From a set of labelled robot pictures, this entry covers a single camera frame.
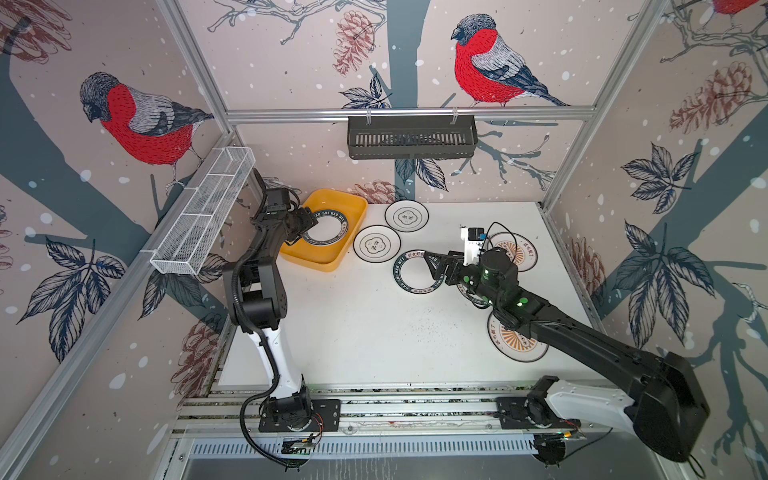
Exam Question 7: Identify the white plate flower emblem far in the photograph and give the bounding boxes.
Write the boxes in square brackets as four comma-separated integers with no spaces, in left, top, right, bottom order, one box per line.
[384,200,429,233]

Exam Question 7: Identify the green rim lettered plate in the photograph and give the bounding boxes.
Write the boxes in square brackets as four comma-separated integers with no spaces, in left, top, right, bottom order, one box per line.
[302,209,349,247]
[393,249,444,295]
[457,284,491,309]

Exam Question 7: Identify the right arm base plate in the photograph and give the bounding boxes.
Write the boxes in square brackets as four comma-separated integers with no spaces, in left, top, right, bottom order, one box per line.
[493,396,581,431]

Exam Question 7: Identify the orange sunburst plate far right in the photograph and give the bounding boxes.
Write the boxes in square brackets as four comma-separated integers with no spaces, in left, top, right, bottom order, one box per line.
[490,232,539,273]

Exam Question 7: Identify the green rim lettered plate front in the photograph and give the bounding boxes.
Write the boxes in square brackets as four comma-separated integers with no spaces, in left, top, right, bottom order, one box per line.
[302,209,349,247]

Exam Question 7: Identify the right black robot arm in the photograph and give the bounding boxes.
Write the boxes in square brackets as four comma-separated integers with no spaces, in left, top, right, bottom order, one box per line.
[424,248,710,463]

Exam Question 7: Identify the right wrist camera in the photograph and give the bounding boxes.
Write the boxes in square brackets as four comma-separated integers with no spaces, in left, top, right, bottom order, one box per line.
[460,226,487,266]

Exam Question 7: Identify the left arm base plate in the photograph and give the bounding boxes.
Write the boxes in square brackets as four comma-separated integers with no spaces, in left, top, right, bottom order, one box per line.
[258,398,341,433]

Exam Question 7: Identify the white mesh wire shelf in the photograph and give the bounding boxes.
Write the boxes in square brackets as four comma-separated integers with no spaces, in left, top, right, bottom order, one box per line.
[150,146,255,276]

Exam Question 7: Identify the white plate flower emblem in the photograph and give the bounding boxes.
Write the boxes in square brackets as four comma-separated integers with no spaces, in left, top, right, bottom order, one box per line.
[384,200,429,233]
[353,225,402,264]

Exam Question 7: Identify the aluminium mounting rail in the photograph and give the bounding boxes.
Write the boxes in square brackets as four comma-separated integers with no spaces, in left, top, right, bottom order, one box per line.
[170,383,670,436]

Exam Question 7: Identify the orange sunburst plate near right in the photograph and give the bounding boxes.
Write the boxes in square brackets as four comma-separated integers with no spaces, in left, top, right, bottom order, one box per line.
[487,314,549,363]

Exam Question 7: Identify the white plate flower emblem near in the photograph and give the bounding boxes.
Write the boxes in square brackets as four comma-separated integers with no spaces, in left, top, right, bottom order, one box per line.
[353,225,402,264]

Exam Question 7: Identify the black hanging wire basket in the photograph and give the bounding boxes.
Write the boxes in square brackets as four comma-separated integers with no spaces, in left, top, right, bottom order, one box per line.
[347,115,478,160]

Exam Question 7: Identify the yellow plastic bin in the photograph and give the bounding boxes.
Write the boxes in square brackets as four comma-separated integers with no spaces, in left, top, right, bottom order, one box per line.
[280,189,368,273]

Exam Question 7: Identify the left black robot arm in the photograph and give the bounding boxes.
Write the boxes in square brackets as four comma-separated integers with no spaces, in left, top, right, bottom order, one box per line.
[223,171,317,431]

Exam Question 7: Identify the orange sunburst plate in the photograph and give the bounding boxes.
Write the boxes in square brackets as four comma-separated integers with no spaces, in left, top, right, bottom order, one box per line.
[490,232,539,273]
[487,314,549,363]

